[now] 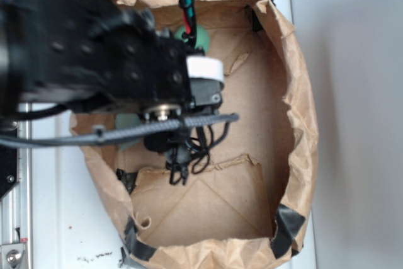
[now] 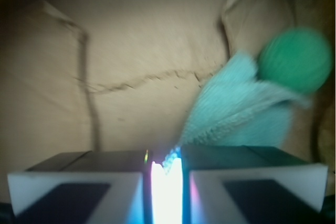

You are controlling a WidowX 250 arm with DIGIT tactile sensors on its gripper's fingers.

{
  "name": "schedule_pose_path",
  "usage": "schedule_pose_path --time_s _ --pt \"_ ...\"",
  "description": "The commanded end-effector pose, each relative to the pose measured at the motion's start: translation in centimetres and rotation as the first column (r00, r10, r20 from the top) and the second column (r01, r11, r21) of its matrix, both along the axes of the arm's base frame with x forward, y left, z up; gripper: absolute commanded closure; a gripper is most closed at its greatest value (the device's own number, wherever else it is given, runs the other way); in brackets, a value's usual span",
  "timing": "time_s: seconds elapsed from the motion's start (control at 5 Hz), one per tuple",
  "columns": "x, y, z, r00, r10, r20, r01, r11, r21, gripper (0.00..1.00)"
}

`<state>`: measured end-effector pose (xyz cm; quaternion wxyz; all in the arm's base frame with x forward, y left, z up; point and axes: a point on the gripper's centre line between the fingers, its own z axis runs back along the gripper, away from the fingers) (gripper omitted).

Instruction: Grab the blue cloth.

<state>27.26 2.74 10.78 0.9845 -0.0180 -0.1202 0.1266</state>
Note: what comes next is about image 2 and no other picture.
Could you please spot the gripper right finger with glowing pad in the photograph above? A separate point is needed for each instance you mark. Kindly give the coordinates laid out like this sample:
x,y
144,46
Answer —
x,y
250,185

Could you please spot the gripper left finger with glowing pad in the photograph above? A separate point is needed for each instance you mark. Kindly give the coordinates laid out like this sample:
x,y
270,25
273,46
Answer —
x,y
84,187

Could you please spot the light blue microfiber cloth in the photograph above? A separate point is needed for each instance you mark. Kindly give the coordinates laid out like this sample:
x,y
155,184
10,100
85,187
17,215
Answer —
x,y
235,108

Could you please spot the brown paper bag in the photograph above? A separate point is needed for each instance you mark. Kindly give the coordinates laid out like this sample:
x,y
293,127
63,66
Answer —
x,y
107,75

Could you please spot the green textured ball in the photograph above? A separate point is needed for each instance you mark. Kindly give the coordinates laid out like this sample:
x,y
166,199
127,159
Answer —
x,y
300,59

